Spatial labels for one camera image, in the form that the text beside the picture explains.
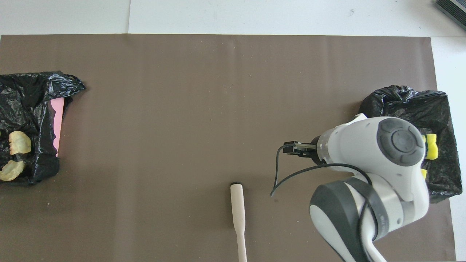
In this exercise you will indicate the black bag fully covering bin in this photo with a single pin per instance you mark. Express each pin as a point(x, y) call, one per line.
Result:
point(437, 109)

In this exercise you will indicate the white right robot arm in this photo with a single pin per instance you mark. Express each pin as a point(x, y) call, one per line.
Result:
point(364, 145)

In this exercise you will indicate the plain yellow sponge chunk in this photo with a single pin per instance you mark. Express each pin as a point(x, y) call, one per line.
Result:
point(431, 146)

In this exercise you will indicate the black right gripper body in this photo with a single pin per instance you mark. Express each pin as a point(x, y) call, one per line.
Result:
point(305, 149)

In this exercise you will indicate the dark grey ribbed device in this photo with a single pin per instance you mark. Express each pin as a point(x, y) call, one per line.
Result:
point(453, 9)

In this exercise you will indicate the brown paper table mat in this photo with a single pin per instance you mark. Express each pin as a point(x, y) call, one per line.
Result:
point(145, 145)

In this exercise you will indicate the notched yellow sponge piece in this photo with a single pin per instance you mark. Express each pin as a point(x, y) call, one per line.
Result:
point(423, 174)

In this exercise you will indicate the orange striped bread piece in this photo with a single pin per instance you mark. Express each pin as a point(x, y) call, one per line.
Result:
point(11, 171)

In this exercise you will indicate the pink plastic bin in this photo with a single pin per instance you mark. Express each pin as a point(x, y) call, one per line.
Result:
point(56, 120)

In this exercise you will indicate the black bag lining pink bin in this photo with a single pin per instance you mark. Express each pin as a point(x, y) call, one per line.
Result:
point(22, 98)

